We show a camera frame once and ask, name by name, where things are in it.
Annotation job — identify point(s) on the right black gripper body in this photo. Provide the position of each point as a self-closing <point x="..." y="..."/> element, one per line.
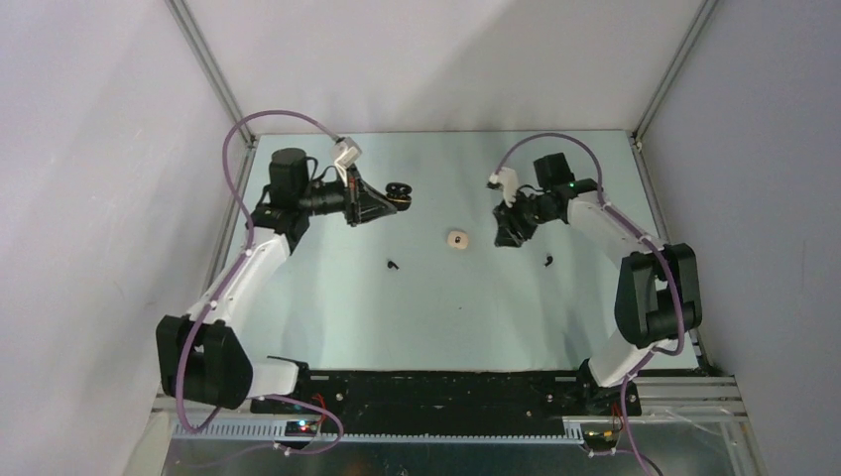
<point x="525" y="215"/>

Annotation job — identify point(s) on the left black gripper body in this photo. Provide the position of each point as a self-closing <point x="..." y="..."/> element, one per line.
<point x="352" y="197"/>

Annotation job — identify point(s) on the black earbud charging case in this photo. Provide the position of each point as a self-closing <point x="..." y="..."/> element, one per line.
<point x="400" y="195"/>

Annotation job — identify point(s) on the beige earbud charging case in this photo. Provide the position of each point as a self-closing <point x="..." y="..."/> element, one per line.
<point x="457" y="240"/>

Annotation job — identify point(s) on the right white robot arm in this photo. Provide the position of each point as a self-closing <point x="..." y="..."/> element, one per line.
<point x="657" y="298"/>

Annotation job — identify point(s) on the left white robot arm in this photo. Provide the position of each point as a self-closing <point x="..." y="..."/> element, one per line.
<point x="202" y="353"/>

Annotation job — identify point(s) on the left controller board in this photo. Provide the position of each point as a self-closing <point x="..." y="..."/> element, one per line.
<point x="301" y="428"/>

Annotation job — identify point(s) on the controller board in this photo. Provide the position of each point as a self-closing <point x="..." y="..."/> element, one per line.
<point x="600" y="441"/>
<point x="301" y="428"/>

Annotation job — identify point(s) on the right controller board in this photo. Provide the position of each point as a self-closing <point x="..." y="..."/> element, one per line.
<point x="600" y="441"/>

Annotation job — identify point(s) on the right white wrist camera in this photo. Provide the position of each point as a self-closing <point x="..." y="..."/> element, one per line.
<point x="507" y="182"/>

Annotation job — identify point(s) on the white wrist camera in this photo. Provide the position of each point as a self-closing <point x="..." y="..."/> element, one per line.
<point x="344" y="153"/>
<point x="507" y="182"/>

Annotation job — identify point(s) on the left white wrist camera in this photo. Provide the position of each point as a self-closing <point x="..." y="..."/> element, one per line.
<point x="344" y="153"/>

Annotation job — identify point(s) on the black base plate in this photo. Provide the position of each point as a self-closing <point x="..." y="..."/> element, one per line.
<point x="455" y="403"/>

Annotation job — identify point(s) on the grey slotted cable duct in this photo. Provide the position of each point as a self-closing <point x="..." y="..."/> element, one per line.
<point x="273" y="430"/>

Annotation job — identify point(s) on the left aluminium frame post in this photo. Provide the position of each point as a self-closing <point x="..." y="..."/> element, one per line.
<point x="205" y="57"/>

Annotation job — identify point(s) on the aluminium frame post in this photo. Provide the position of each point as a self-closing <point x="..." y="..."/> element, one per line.
<point x="686" y="45"/>
<point x="205" y="57"/>

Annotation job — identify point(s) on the right aluminium frame post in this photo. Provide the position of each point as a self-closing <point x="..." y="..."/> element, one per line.
<point x="686" y="45"/>

